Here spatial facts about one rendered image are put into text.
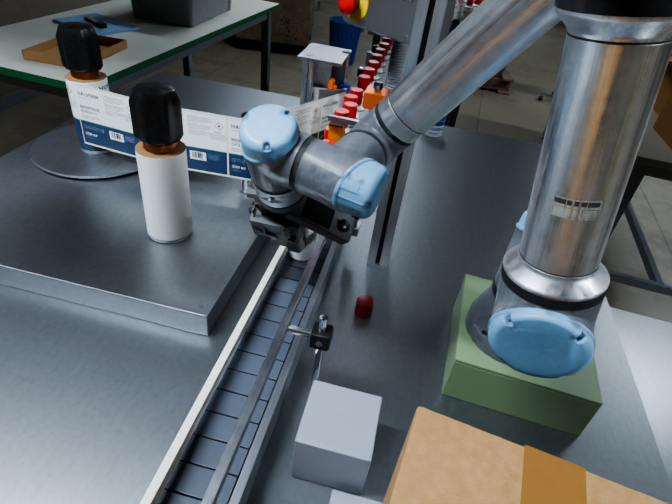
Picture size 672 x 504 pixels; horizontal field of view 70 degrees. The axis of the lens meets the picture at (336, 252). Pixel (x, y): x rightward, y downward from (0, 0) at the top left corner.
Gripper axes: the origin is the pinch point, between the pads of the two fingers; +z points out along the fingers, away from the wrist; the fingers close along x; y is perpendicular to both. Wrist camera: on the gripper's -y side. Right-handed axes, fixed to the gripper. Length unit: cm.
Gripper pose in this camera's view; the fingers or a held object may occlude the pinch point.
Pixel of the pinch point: (303, 245)
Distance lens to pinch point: 91.3
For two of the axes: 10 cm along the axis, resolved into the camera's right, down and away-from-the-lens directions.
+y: -9.7, -2.2, 1.1
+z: 0.1, 4.0, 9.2
